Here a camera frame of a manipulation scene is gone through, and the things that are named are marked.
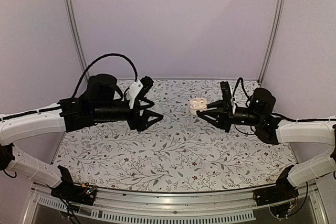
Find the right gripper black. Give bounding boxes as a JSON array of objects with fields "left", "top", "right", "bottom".
[{"left": 198, "top": 100, "right": 263, "bottom": 133}]

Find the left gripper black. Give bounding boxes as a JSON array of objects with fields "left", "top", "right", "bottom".
[{"left": 92, "top": 98, "right": 164, "bottom": 131}]

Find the white charging case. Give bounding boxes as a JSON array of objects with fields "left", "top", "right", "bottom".
[{"left": 189, "top": 98, "right": 207, "bottom": 115}]

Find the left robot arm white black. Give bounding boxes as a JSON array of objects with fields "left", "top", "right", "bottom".
[{"left": 1, "top": 74, "right": 163, "bottom": 200}]

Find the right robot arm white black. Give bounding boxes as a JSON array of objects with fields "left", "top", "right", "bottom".
[{"left": 196, "top": 88, "right": 335, "bottom": 201}]

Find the floral patterned table mat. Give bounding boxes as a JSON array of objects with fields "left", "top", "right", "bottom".
[{"left": 54, "top": 80, "right": 296, "bottom": 192}]

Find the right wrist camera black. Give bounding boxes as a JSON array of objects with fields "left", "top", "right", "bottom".
[{"left": 220, "top": 81, "right": 232, "bottom": 104}]

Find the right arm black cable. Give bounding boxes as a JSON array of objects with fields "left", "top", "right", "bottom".
[{"left": 233, "top": 77, "right": 253, "bottom": 104}]

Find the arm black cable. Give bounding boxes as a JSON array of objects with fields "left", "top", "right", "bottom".
[
  {"left": 72, "top": 53, "right": 139, "bottom": 99},
  {"left": 233, "top": 77, "right": 253, "bottom": 104}
]

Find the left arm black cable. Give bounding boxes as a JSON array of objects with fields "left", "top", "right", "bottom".
[{"left": 72, "top": 53, "right": 139, "bottom": 99}]

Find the aluminium front rail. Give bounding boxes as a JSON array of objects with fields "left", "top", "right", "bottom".
[{"left": 22, "top": 180, "right": 335, "bottom": 223}]

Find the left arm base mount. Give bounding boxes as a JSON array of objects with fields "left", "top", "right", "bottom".
[{"left": 51, "top": 165, "right": 97, "bottom": 206}]

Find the right aluminium corner post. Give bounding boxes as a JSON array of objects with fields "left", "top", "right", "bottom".
[{"left": 258, "top": 0, "right": 285, "bottom": 86}]

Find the aluminium corner post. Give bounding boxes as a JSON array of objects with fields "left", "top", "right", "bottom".
[
  {"left": 258, "top": 0, "right": 285, "bottom": 86},
  {"left": 64, "top": 0, "right": 88, "bottom": 73}
]

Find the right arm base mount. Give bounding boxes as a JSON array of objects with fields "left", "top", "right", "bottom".
[{"left": 253, "top": 165, "right": 299, "bottom": 206}]

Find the left aluminium corner post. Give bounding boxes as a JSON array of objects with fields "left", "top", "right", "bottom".
[{"left": 64, "top": 0, "right": 88, "bottom": 73}]

